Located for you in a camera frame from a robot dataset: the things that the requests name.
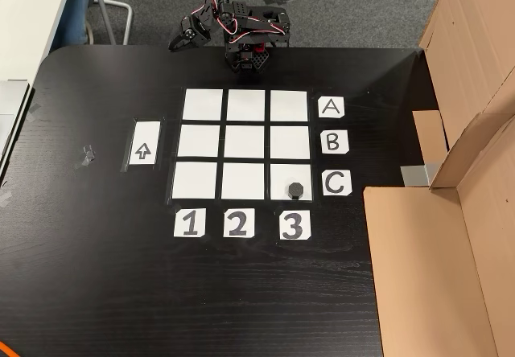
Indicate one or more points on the grey metal desk leg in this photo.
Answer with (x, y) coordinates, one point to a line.
(105, 11)

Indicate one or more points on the paper sheet number 3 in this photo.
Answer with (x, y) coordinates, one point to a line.
(283, 216)

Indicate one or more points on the white arrow paper sheet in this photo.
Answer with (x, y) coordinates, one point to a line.
(143, 136)

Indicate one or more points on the silver laptop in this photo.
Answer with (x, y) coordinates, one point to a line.
(10, 120)

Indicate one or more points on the crumpled grey tape piece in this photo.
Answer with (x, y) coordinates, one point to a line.
(86, 157)

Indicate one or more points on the person's leg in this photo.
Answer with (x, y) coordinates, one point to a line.
(74, 15)

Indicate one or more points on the paper sheet number 1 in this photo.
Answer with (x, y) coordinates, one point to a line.
(179, 216)

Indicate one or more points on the paper sheet letter B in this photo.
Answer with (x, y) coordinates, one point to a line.
(340, 148)

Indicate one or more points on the white grid square sheet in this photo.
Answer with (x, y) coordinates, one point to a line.
(289, 105)
(198, 141)
(242, 181)
(194, 180)
(245, 105)
(244, 142)
(203, 104)
(290, 142)
(279, 176)

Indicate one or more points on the black octagonal token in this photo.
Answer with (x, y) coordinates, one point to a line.
(295, 189)

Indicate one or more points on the paper sheet letter A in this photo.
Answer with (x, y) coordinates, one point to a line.
(323, 112)

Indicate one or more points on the white desk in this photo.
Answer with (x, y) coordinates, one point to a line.
(28, 19)

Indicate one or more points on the paper sheet letter C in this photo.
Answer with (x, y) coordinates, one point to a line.
(346, 190)

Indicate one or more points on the paper sheet number 2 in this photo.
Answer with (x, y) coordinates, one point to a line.
(227, 216)

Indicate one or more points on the large brown cardboard box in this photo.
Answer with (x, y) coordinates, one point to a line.
(426, 268)

